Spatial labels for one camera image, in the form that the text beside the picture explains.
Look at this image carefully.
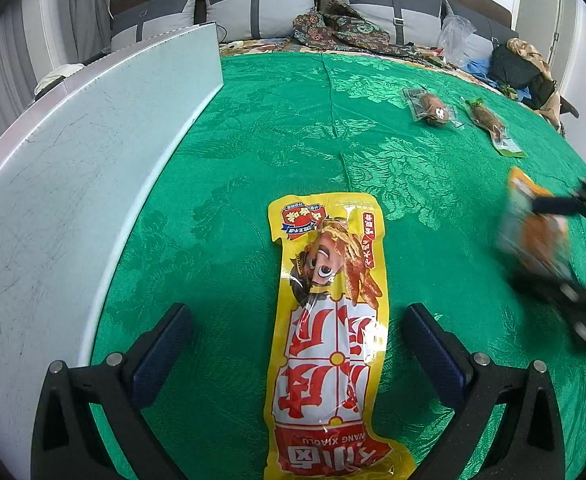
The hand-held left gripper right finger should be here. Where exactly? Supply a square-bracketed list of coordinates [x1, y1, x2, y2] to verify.
[401, 303, 567, 480]

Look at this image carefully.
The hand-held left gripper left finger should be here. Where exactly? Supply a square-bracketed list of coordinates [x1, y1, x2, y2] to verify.
[30, 303, 195, 480]

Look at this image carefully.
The orange blue snack packet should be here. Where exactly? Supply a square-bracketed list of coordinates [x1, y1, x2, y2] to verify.
[493, 166, 574, 281]

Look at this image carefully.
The yellow packet red white label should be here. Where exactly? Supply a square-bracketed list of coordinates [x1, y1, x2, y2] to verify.
[263, 192, 416, 480]

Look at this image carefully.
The white foam box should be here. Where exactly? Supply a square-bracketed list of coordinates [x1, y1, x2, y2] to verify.
[0, 22, 224, 480]

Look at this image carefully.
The green-tipped clear packet brown sausage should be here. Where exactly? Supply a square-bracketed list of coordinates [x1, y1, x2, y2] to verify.
[464, 96, 528, 159]

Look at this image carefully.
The black bag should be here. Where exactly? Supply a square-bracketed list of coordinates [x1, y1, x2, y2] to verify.
[490, 42, 557, 111]

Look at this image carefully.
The blue cloth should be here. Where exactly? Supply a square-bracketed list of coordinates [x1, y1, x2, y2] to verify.
[460, 57, 500, 87]

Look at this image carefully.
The grey pillow dark stripe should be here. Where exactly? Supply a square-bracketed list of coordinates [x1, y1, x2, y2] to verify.
[110, 0, 202, 52]
[203, 0, 320, 41]
[443, 0, 514, 45]
[333, 0, 447, 47]

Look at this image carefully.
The clear plastic bag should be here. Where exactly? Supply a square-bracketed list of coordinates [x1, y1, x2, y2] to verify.
[439, 14, 477, 69]

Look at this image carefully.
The green patterned cloth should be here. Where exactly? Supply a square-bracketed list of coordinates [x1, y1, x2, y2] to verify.
[90, 51, 586, 480]

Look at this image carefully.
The pale yellow cloth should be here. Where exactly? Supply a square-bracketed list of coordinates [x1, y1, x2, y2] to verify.
[35, 62, 87, 97]

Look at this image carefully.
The dark patterned cloth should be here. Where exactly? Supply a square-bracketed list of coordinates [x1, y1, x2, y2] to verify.
[293, 0, 441, 64]

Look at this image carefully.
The grey curtain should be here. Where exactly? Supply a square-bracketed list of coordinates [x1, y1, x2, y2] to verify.
[0, 0, 114, 161]

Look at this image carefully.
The floral bedsheet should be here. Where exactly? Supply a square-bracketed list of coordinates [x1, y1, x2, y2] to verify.
[218, 37, 569, 136]

